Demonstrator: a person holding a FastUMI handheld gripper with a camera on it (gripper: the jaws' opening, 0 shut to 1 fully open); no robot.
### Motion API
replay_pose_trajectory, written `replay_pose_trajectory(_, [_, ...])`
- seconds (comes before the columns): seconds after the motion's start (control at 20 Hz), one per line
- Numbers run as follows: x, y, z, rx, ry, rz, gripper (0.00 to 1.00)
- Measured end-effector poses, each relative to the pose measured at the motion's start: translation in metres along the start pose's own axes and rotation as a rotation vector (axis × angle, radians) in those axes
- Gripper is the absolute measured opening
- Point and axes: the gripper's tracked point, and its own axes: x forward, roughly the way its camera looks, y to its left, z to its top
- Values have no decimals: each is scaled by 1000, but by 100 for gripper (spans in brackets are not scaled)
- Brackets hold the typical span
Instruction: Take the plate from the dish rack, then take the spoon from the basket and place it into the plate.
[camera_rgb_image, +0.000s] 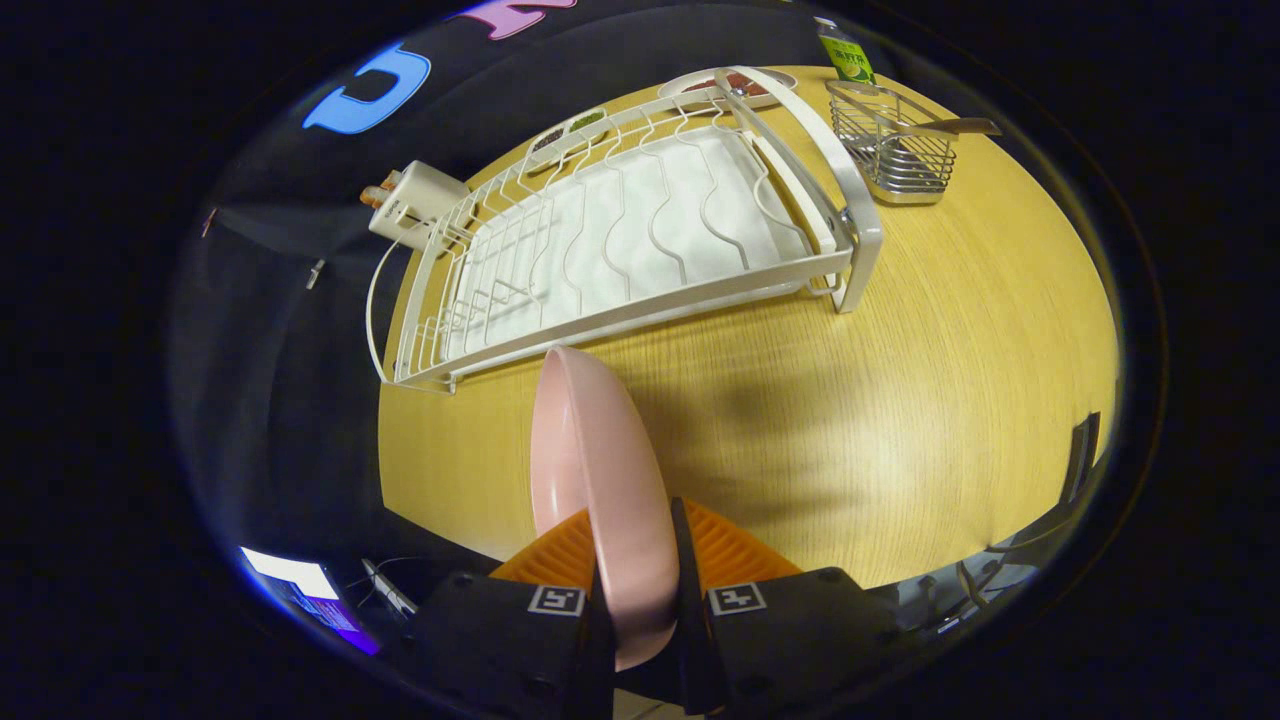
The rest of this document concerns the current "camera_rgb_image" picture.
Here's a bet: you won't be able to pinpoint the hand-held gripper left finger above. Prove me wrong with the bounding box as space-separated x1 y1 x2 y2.
405 507 613 720

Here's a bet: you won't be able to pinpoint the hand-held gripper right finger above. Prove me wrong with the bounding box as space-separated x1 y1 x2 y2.
668 497 906 716

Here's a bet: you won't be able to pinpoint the pink plate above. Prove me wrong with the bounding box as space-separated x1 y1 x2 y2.
530 345 681 673

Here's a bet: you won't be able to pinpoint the white wire dish rack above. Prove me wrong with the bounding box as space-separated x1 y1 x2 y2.
366 66 885 393

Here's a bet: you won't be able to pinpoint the silver wire basket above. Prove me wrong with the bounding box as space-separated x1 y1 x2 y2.
826 80 958 206

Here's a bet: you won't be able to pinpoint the metal spoon with dark handle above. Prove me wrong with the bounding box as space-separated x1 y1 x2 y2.
905 117 1001 139

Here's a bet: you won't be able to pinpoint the white round plate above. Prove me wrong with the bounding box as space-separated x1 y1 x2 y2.
658 67 798 112

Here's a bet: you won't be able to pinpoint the computer monitor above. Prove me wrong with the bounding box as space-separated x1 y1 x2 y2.
240 547 381 656

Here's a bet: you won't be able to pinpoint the white drip tray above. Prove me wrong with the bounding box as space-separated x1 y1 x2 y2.
440 125 836 366

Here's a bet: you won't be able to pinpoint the cream toaster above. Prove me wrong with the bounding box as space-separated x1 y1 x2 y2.
362 160 471 251

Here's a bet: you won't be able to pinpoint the white divided condiment tray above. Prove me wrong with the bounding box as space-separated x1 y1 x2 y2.
527 107 611 161

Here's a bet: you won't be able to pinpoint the green label drink bottle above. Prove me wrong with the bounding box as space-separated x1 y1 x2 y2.
815 17 877 86

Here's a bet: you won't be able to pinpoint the thin dark cables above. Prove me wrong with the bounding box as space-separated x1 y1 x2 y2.
345 556 421 619

